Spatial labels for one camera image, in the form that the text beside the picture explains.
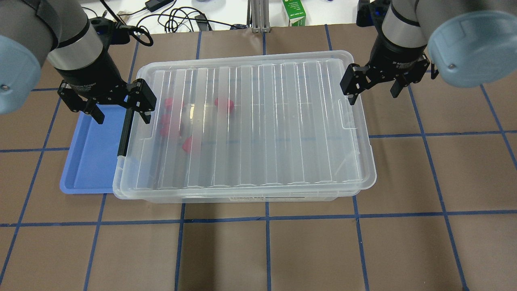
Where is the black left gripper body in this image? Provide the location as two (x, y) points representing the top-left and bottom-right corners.
(57, 51), (157, 114)

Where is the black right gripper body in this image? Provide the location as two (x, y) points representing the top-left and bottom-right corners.
(340, 36), (431, 97)

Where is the red block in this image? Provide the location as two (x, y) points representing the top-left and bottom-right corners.
(214, 98), (235, 114)
(182, 135), (195, 154)

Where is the clear plastic box lid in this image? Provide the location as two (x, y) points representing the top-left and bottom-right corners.
(113, 50), (377, 195)

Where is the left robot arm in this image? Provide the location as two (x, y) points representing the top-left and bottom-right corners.
(0, 0), (157, 124)

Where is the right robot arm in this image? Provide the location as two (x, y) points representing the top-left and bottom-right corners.
(340, 0), (517, 105)

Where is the blue plastic tray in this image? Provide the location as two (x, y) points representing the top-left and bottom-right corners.
(59, 105), (126, 194)

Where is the clear plastic storage box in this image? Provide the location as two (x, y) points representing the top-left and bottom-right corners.
(113, 188), (360, 203)

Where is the black power adapter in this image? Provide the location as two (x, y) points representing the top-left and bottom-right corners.
(145, 0), (175, 12)

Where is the green white carton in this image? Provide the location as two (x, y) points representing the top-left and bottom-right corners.
(281, 0), (307, 27)

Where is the black box latch handle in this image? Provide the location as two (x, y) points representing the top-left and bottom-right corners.
(118, 109), (134, 156)

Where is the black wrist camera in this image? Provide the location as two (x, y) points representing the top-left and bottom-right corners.
(356, 0), (391, 28)
(89, 17), (130, 46)

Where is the black cable bundle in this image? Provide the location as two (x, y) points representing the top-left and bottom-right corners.
(137, 6), (243, 34)

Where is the aluminium frame post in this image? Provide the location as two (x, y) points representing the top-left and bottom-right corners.
(247, 0), (270, 33)

